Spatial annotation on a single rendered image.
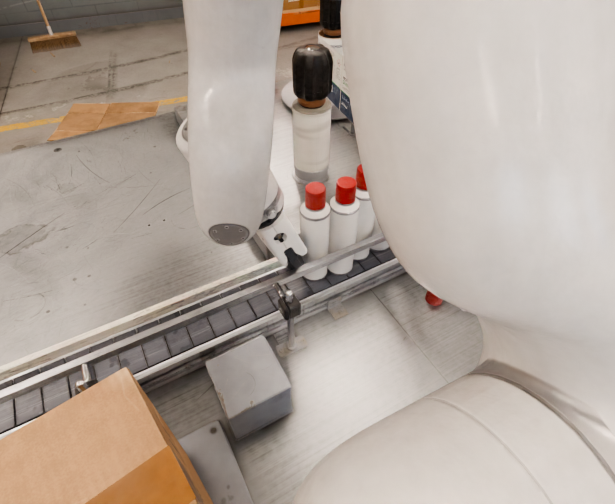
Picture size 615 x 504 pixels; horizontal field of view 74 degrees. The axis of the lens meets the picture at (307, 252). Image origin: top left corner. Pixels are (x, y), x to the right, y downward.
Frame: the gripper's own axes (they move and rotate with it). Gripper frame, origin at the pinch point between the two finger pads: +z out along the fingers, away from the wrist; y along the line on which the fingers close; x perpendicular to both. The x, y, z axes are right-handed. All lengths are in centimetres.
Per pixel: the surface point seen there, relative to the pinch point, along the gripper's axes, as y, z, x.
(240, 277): 3.3, -0.1, 9.6
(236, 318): -2.4, 1.7, 14.0
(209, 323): -0.7, 0.7, 18.4
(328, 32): 59, 2, -44
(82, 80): 332, 82, 53
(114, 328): 3.4, -7.6, 30.6
